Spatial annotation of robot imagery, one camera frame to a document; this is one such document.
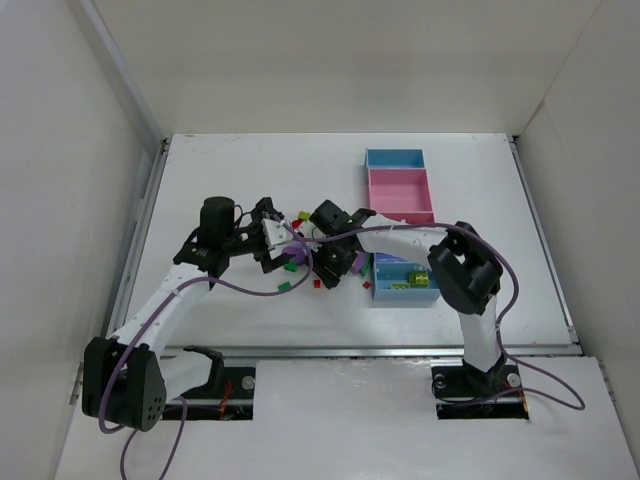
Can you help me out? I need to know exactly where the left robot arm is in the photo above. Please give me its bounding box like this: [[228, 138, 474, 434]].
[[81, 196, 290, 434]]

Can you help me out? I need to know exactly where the purple flower lego piece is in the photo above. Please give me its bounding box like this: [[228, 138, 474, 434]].
[[349, 252, 371, 277]]

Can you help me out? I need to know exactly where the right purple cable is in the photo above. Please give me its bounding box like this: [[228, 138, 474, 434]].
[[279, 222, 586, 412]]

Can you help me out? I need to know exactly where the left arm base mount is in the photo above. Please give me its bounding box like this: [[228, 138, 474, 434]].
[[161, 362, 256, 421]]

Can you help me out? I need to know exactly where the purple round lego piece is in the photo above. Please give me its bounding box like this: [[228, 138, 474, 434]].
[[281, 243, 309, 272]]

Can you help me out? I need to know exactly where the blue and pink sorting tray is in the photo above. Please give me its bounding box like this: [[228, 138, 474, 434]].
[[364, 149, 440, 303]]

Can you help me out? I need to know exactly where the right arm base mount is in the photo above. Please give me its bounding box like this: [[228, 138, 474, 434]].
[[431, 363, 529, 420]]

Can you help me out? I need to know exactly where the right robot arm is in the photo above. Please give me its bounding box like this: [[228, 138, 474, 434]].
[[310, 200, 506, 387]]

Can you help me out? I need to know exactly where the purple cable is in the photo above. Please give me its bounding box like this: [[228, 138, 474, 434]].
[[98, 204, 316, 480], [279, 222, 586, 412]]

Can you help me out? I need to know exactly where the aluminium front rail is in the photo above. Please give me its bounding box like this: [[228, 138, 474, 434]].
[[99, 344, 584, 360]]

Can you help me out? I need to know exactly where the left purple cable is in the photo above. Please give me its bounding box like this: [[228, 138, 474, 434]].
[[98, 204, 316, 480]]

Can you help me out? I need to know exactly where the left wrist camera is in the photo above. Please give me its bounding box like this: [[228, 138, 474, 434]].
[[261, 218, 294, 250]]

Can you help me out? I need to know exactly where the lime green lego brick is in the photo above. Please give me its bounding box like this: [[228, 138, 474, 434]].
[[391, 282, 411, 290]]

